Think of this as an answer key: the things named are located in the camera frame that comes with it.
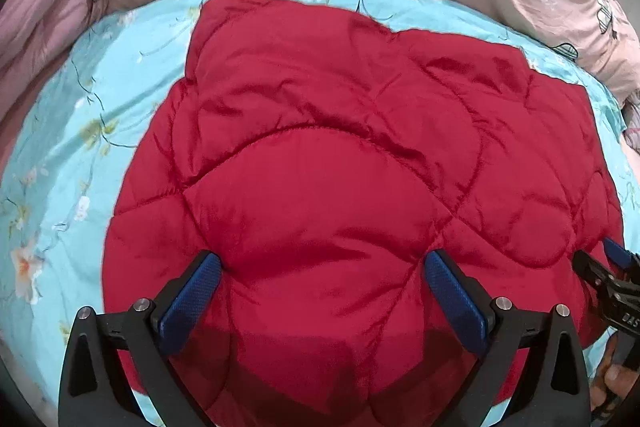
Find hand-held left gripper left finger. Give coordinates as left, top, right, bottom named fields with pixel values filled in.
left=59, top=249, right=223, bottom=427

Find mauve pink blanket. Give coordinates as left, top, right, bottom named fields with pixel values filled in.
left=0, top=0, right=98, bottom=168

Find light blue floral bed sheet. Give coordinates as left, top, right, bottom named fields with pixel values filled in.
left=0, top=0, right=640, bottom=427

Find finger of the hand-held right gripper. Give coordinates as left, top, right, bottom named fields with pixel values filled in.
left=572, top=249, right=623, bottom=295
left=601, top=237, right=640, bottom=270

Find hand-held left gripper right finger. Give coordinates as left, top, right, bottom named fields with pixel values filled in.
left=422, top=249, right=593, bottom=427

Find red puffer jacket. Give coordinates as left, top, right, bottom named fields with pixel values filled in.
left=102, top=0, right=623, bottom=427

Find person's right hand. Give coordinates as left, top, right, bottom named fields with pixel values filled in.
left=589, top=334, right=640, bottom=414

